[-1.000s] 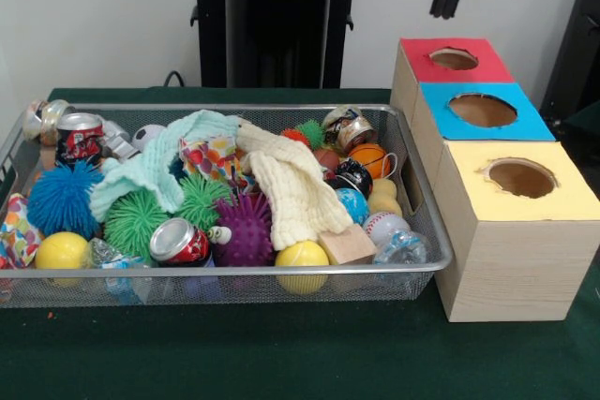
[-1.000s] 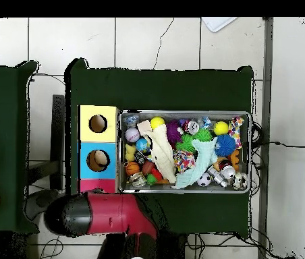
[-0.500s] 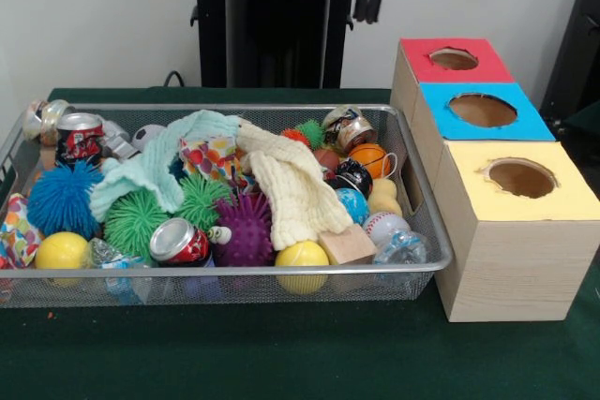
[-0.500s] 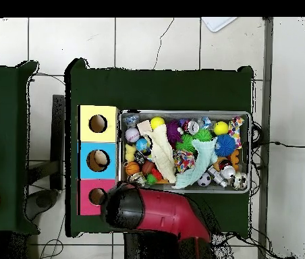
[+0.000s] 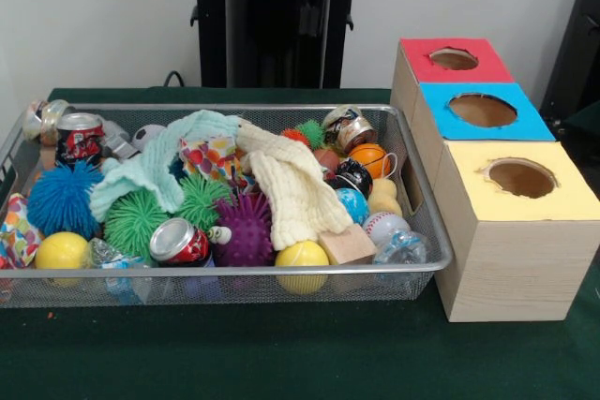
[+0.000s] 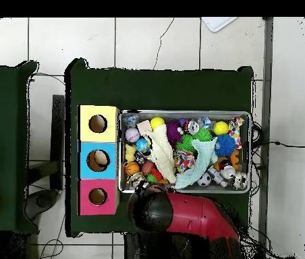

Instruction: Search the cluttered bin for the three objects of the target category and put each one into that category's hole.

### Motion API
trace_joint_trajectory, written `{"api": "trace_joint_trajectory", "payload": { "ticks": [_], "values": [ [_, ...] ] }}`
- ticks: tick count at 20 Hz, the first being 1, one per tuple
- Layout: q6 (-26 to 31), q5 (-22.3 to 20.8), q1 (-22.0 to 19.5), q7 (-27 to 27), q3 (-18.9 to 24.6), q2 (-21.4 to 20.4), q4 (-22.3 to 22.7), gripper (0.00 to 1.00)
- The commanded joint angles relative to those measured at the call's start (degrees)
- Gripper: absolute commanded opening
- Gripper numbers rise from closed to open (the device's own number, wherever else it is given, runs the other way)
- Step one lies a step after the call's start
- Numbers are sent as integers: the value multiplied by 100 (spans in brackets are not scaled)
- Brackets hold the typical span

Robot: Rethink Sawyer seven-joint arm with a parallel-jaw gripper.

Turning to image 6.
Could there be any crushed red soda can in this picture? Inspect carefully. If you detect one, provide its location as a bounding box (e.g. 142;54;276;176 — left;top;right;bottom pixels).
183;119;200;136

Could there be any silver mesh bin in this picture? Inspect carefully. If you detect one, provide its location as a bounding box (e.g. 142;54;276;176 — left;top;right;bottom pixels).
117;109;252;194

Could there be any wooden box with three holes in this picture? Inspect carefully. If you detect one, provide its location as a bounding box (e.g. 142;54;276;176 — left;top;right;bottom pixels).
76;104;121;216

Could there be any crushed silver brown can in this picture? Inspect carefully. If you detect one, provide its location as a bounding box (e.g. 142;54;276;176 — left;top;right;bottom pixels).
128;172;149;190

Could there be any orange basketball toy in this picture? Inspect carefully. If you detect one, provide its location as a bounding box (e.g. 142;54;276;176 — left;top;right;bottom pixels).
124;161;141;177

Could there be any cream knitted cloth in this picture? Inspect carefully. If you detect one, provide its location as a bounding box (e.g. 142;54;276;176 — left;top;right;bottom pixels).
142;123;177;184

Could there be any mint green knitted cloth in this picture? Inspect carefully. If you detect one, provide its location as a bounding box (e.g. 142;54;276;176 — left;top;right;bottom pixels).
173;136;219;190

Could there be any white baseball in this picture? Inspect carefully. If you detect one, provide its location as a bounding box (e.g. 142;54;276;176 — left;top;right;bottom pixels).
124;127;141;143

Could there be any wooden block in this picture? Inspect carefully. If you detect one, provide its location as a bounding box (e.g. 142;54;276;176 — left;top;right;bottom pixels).
136;120;153;133

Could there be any yellow ball with seam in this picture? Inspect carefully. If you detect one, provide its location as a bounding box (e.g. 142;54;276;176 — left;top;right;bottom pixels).
150;115;166;130

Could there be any green spiky rubber ball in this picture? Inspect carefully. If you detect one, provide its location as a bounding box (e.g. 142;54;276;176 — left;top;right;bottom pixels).
192;127;213;142

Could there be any blue spiky rubber ball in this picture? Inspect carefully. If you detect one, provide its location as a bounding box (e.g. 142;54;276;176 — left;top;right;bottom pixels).
213;133;237;158

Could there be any dark green table cloth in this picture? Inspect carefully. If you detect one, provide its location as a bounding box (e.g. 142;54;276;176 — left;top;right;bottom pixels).
0;60;40;233
64;57;254;238

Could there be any black stand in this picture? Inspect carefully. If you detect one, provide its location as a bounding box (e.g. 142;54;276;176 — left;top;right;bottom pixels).
50;94;66;191

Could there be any white tray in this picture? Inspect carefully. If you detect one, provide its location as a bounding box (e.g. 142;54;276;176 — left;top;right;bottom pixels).
200;17;238;33

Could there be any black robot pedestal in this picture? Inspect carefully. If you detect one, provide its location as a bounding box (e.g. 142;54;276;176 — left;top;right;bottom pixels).
125;233;213;259

